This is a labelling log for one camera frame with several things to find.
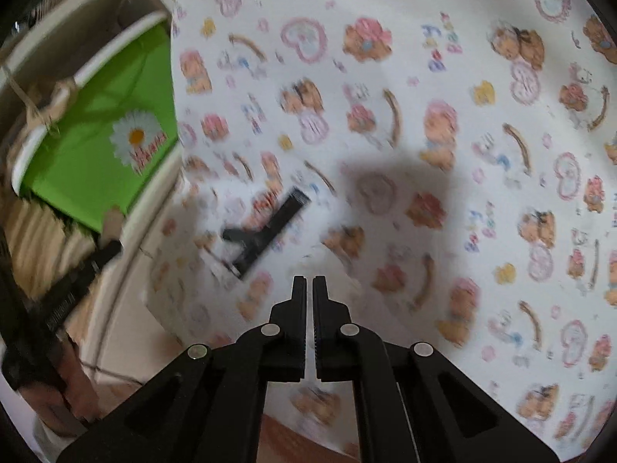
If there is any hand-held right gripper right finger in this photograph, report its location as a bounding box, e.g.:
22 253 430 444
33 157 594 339
312 276 560 463

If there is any green plastic bin white rim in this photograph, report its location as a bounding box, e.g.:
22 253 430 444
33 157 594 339
12 12 181 235

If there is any stack of old books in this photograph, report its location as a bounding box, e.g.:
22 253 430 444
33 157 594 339
0 198 97 295

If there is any bear printed blanket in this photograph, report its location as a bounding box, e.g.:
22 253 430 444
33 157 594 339
145 0 617 463

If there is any person's left hand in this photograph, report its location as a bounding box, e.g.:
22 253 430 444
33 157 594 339
55 333 103 428

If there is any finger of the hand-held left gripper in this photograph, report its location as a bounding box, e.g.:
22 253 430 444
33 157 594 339
53 240 123 300

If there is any white shelf cabinet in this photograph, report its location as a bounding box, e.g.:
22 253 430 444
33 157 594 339
0 0 194 444

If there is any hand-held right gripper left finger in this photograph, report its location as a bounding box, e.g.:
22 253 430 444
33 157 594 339
57 276 308 463

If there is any black plastic bracket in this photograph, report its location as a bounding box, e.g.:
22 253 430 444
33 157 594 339
221 187 312 281

